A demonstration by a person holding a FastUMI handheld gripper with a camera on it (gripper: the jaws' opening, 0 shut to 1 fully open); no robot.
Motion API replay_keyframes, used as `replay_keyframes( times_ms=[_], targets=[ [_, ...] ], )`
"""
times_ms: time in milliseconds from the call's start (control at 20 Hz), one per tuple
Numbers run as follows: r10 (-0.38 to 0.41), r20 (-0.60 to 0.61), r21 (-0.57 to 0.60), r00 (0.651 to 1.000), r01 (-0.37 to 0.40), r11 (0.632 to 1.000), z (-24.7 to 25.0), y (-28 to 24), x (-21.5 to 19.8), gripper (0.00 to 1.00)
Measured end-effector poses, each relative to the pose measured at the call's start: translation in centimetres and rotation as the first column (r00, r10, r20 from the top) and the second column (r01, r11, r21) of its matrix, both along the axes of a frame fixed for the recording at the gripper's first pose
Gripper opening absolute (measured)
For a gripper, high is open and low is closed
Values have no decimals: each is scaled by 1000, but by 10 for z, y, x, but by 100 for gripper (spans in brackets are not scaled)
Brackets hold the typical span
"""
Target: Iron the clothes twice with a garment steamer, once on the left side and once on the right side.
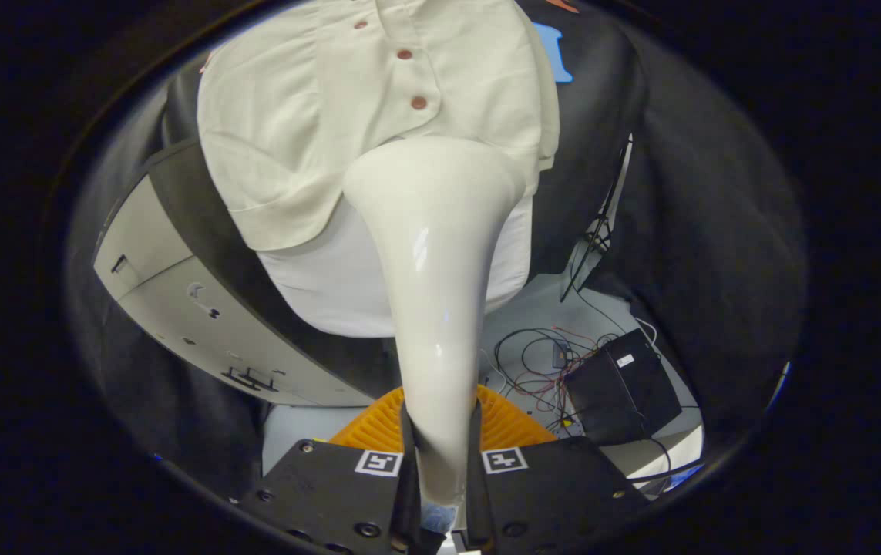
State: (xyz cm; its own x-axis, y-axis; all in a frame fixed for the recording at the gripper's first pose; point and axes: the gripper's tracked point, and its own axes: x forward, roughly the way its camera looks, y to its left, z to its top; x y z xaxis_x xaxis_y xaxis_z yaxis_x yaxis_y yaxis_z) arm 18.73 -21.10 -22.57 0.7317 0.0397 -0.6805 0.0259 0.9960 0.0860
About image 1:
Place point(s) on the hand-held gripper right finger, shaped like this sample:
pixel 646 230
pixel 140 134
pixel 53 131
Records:
pixel 556 493

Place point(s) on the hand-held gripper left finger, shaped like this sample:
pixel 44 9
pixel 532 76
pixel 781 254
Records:
pixel 324 493

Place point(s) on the white garment steamer head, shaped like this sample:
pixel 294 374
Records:
pixel 432 270

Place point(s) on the cream button shirt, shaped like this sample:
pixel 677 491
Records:
pixel 294 116

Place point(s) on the black box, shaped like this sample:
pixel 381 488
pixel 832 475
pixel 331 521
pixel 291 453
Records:
pixel 625 393

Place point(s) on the white padded ironing board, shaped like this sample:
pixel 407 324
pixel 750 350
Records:
pixel 332 285

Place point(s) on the grey drawer cabinet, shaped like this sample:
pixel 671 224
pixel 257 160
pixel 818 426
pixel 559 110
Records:
pixel 201 316

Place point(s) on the black tripod stand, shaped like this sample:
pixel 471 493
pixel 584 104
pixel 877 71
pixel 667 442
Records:
pixel 598 235

